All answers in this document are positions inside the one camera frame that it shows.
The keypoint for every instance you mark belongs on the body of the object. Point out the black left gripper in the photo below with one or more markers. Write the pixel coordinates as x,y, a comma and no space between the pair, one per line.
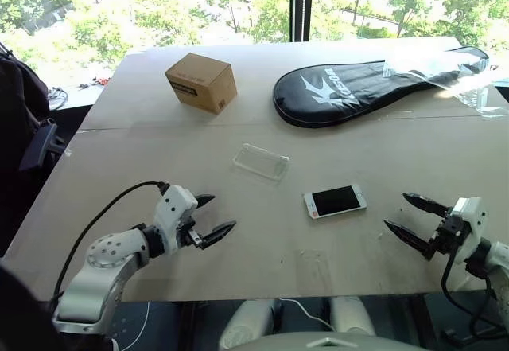
191,234

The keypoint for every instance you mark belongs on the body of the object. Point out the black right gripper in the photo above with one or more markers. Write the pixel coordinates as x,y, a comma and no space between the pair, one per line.
445,235

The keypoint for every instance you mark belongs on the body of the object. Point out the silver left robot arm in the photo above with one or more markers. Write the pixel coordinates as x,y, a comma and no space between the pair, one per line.
104,263

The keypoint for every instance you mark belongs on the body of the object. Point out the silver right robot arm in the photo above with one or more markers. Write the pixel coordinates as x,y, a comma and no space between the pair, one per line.
493,263

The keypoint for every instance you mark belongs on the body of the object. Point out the clear phone case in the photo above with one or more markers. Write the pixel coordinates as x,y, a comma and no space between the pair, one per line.
259,162

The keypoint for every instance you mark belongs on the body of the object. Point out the white smartphone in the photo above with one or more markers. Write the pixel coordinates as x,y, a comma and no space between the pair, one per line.
335,201

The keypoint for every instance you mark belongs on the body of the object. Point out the brown cardboard box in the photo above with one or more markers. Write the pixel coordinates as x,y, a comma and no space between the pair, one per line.
203,82

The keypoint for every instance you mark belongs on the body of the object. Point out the white robot legs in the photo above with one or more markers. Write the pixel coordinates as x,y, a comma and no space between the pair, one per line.
294,323

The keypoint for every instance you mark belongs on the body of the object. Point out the black racket cover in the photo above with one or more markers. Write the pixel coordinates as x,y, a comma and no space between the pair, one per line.
358,88

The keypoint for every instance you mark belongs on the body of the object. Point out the clear plastic wrap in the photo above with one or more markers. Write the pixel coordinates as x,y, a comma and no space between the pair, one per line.
457,76

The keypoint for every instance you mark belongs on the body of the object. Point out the black office chair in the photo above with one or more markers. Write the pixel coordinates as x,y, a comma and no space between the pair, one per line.
24,128

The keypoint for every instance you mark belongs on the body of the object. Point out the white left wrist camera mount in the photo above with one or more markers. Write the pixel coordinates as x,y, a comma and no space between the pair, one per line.
172,211

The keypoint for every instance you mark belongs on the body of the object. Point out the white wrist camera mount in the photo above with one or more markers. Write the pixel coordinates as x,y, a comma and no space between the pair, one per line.
471,223
172,211

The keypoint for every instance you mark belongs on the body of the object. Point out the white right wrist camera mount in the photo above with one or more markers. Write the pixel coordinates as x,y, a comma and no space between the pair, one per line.
471,223

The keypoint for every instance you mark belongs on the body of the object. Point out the black window frame post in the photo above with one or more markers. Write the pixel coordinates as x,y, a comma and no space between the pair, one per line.
300,5

